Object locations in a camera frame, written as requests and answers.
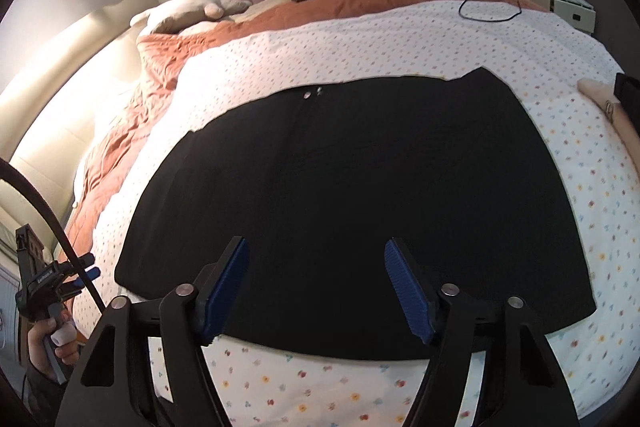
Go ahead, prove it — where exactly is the person's left forearm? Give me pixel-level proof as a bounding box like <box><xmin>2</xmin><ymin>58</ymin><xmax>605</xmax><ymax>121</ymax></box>
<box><xmin>22</xmin><ymin>357</ymin><xmax>68</xmax><ymax>415</ymax></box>

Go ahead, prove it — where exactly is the person's left hand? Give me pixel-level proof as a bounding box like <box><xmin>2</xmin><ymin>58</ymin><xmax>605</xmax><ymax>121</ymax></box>
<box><xmin>27</xmin><ymin>309</ymin><xmax>83</xmax><ymax>380</ymax></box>

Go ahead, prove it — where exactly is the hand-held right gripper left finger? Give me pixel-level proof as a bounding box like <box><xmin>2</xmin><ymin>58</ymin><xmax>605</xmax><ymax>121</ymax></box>
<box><xmin>54</xmin><ymin>236</ymin><xmax>251</xmax><ymax>427</ymax></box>

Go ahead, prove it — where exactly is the beige pillow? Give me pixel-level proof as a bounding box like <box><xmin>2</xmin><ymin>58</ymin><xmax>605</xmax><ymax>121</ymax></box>
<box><xmin>130</xmin><ymin>0</ymin><xmax>251</xmax><ymax>35</ymax></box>

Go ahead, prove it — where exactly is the white nightstand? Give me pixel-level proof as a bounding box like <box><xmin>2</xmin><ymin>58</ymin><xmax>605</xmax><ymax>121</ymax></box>
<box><xmin>516</xmin><ymin>0</ymin><xmax>597</xmax><ymax>32</ymax></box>

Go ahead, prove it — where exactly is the cream padded headboard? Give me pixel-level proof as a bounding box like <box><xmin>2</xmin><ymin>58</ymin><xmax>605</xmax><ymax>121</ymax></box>
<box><xmin>0</xmin><ymin>0</ymin><xmax>171</xmax><ymax>228</ymax></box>

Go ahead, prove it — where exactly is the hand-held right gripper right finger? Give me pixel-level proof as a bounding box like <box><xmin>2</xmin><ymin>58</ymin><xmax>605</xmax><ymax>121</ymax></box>
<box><xmin>384</xmin><ymin>237</ymin><xmax>583</xmax><ymax>427</ymax></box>

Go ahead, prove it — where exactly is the folded beige garment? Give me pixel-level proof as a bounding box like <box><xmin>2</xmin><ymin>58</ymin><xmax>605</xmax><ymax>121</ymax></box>
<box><xmin>576</xmin><ymin>77</ymin><xmax>640</xmax><ymax>148</ymax></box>

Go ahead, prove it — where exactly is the folded black garment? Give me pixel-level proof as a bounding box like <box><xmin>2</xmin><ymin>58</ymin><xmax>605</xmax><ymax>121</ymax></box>
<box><xmin>614</xmin><ymin>73</ymin><xmax>640</xmax><ymax>132</ymax></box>

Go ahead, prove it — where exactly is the black jacket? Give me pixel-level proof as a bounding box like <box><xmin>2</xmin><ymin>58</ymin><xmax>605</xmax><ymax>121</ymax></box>
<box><xmin>114</xmin><ymin>67</ymin><xmax>599</xmax><ymax>360</ymax></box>

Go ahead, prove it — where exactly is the orange quilt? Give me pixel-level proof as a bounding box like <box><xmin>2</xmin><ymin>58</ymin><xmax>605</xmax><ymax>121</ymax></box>
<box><xmin>65</xmin><ymin>0</ymin><xmax>551</xmax><ymax>253</ymax></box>

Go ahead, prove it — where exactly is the left hand-held gripper cable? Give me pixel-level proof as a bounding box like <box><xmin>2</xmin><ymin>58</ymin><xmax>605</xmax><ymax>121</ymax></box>
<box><xmin>0</xmin><ymin>157</ymin><xmax>108</xmax><ymax>310</ymax></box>

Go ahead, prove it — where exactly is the white flower-dotted sheet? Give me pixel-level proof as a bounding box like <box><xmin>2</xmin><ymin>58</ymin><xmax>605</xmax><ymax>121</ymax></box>
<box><xmin>72</xmin><ymin>0</ymin><xmax>640</xmax><ymax>427</ymax></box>

